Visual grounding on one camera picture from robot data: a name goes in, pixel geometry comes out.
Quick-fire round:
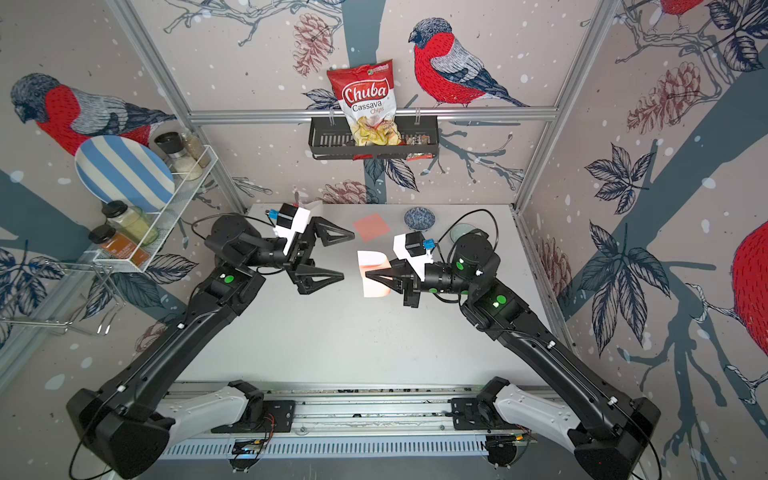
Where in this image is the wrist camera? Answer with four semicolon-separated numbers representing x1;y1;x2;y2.
393;231;435;280
268;203;311;254

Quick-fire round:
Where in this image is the white wire shelf rack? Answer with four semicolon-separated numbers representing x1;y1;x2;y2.
75;136;219;273

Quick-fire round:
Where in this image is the red Chuba chips bag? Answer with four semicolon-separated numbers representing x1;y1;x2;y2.
327;60;402;147

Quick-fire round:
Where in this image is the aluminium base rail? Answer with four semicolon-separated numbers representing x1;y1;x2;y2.
128;383;625;439

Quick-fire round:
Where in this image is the black lid spice jar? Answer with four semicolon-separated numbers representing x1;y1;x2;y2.
154;132;203;181

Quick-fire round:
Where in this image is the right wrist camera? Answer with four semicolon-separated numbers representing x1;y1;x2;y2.
393;231;435;280

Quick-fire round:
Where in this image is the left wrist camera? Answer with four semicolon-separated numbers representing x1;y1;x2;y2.
268;203;311;254

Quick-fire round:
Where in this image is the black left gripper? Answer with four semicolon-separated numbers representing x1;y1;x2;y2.
243;219;352;298

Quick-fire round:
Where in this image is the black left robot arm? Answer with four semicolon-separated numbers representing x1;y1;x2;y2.
66;204;355;479

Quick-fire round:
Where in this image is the teal striped ceramic bowl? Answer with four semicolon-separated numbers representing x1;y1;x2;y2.
449;223;484;243

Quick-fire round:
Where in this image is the black wire basket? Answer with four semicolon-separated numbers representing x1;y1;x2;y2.
308;116;439;160

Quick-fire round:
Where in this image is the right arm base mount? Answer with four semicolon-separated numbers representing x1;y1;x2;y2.
448;376;526;433

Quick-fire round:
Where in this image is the orange spice jar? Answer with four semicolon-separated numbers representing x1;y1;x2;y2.
88;224;150;268

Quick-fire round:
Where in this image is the blue patterned ceramic bowl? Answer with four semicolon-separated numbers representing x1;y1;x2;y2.
403;207;436;231

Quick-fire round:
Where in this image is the pink square paper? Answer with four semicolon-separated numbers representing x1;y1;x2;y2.
356;250;394;298
353;213;391;242

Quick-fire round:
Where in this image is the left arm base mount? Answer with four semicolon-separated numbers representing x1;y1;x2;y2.
211;380;296;434

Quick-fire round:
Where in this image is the green spice jar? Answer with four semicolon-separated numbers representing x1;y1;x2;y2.
101;200;159;246

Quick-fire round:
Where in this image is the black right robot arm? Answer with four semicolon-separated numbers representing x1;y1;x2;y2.
365;233;660;479

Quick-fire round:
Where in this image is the blue striped plate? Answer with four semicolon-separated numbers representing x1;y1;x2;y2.
74;135;176;213

